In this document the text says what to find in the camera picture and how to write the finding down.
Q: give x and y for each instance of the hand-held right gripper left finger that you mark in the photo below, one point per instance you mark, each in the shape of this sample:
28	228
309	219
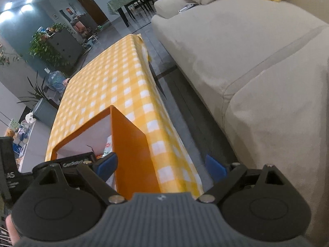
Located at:
106	166

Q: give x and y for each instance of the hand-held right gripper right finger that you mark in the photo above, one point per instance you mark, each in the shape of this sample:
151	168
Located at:
215	169

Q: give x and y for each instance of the orange cardboard box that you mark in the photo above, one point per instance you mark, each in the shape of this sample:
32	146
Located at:
133	159

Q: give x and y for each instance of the person's left hand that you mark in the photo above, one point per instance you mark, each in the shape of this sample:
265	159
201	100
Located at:
12	230

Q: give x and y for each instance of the grey television cabinet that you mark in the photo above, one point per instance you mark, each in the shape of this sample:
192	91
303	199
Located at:
28	146

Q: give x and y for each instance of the colourful framed picture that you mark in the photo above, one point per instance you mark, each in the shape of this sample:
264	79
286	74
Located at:
14	136

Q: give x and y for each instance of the grey-green round planter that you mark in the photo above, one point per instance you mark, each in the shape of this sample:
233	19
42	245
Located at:
45	112

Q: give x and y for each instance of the long-leaf green plant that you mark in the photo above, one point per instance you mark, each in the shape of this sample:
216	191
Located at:
36	90

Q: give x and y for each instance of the yellow checked tablecloth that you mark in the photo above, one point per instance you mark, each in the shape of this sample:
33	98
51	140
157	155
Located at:
110	77

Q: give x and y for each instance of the pink space heater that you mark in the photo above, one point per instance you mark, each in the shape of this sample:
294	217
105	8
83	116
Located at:
66	81

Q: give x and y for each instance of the blue water bottle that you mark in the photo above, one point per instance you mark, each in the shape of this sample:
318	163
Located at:
55	81

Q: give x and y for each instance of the beige sofa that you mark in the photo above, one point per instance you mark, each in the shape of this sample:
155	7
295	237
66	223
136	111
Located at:
244	69

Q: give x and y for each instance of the leafy trailing plant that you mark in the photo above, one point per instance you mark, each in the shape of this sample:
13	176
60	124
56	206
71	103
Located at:
45	49

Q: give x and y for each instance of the small white step stool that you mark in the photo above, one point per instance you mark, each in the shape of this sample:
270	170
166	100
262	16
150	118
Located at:
91	42

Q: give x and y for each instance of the grey drawer cabinet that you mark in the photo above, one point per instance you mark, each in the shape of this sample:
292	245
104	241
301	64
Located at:
65	47

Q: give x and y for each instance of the brown door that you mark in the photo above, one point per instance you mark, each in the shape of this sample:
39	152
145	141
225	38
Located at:
92	6

